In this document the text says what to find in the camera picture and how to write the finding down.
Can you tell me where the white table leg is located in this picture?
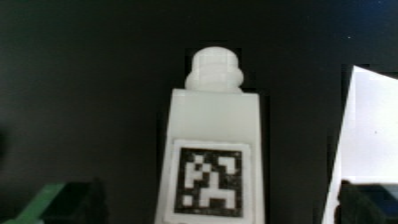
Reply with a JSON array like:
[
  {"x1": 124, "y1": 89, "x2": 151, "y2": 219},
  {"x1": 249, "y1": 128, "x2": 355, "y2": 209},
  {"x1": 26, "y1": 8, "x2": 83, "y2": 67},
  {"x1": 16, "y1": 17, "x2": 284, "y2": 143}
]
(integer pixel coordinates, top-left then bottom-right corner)
[{"x1": 154, "y1": 47, "x2": 265, "y2": 224}]

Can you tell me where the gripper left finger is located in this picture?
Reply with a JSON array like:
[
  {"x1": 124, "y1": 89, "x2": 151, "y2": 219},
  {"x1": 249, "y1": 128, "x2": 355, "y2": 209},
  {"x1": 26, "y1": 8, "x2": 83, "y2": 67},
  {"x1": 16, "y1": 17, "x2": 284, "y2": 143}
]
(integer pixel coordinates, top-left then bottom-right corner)
[{"x1": 5, "y1": 179, "x2": 108, "y2": 224}]

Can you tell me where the white marker sheet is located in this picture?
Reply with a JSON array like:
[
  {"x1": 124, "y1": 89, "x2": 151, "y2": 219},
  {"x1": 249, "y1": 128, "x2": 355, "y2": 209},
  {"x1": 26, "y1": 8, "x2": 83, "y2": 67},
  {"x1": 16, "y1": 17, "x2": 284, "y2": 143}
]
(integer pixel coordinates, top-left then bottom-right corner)
[{"x1": 321, "y1": 66, "x2": 398, "y2": 224}]

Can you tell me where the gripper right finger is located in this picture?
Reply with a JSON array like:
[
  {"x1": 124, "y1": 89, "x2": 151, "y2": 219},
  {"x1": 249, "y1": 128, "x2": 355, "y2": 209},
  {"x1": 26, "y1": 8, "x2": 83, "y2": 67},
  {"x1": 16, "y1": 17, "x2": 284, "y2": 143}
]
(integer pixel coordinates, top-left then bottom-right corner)
[{"x1": 336, "y1": 180, "x2": 398, "y2": 224}]

